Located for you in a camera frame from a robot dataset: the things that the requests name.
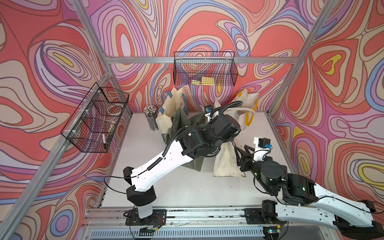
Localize white marker in basket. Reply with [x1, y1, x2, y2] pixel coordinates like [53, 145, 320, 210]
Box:
[102, 134, 108, 149]

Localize cream bag with blue handles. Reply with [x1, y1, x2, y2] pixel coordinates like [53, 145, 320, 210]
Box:
[156, 87, 188, 143]

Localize black wire basket, back wall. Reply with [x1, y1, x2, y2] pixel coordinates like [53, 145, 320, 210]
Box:
[173, 50, 239, 87]

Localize cream bag with yellow handles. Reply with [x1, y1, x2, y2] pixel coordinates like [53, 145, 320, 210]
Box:
[224, 89, 259, 134]

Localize yellow sticky note pad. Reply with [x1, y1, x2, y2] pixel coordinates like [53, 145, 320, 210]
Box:
[201, 76, 215, 86]

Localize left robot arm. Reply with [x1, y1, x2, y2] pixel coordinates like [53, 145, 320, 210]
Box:
[123, 114, 241, 220]

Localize black wire basket, wall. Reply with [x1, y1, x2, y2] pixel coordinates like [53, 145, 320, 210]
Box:
[61, 83, 130, 153]
[173, 50, 239, 87]

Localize black wire basket, left wall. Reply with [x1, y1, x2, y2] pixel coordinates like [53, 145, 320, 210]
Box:
[61, 83, 130, 153]

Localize green canvas bag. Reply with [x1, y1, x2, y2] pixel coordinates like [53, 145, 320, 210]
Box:
[162, 109, 206, 172]

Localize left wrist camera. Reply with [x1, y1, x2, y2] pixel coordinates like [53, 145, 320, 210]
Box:
[205, 105, 215, 123]

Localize cream canvas bag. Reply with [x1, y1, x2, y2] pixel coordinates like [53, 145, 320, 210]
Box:
[213, 142, 246, 178]

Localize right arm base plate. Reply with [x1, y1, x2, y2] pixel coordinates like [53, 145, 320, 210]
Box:
[244, 208, 287, 226]

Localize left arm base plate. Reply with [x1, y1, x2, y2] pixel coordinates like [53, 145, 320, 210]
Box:
[123, 208, 167, 227]

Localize clear cup of pencils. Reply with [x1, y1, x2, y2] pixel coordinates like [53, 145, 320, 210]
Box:
[144, 105, 159, 131]

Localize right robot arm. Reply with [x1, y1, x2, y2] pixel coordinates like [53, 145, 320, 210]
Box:
[235, 146, 384, 240]

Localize tape roll in basket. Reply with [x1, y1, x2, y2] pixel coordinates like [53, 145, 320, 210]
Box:
[107, 103, 124, 117]

